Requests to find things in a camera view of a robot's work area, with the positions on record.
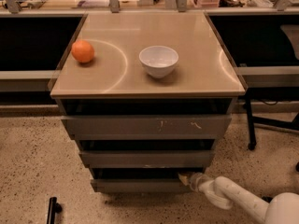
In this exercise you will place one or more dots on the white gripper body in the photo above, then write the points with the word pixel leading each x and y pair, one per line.
pixel 196 181

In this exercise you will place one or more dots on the grey bottom drawer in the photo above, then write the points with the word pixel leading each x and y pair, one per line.
pixel 112 180

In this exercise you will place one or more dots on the grey drawer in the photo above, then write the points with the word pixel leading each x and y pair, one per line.
pixel 112 180
pixel 146 159
pixel 146 127

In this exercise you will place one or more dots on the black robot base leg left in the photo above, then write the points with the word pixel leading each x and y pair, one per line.
pixel 54 209

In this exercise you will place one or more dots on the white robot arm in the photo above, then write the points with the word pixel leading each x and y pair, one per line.
pixel 223 193

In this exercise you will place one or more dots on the grey drawer cabinet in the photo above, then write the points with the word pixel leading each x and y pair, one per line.
pixel 153 102

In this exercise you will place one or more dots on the grey middle drawer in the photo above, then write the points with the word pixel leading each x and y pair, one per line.
pixel 146 159

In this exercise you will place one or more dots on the grey top drawer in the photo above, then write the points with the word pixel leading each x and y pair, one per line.
pixel 146 127

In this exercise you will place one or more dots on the black table leg with caster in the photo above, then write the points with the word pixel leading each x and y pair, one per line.
pixel 252 137

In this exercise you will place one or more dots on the white bowl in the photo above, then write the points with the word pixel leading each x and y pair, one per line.
pixel 158 61

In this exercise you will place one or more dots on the orange fruit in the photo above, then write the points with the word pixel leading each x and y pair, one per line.
pixel 82 51

